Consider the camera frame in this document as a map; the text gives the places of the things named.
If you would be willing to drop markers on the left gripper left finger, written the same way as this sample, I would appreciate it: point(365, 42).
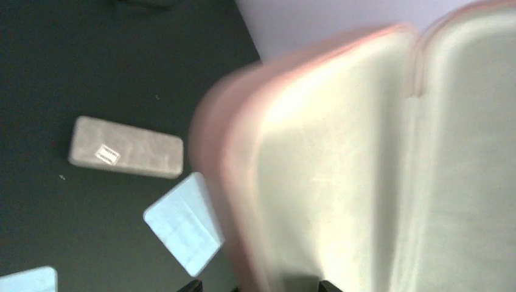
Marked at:
point(192, 286)

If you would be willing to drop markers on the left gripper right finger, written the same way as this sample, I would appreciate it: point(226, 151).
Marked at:
point(326, 286)

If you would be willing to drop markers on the pink glasses case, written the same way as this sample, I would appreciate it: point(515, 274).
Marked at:
point(378, 160)

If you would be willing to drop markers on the light blue cloth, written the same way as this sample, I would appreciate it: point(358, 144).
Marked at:
point(41, 279)
point(184, 221)

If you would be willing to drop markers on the grey glasses case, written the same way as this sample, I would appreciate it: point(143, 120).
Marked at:
point(104, 145)

